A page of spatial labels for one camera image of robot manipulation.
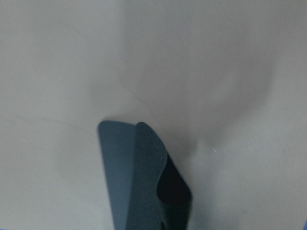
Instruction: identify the black mouse pad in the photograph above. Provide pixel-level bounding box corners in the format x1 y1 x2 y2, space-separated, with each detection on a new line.
97 120 192 230

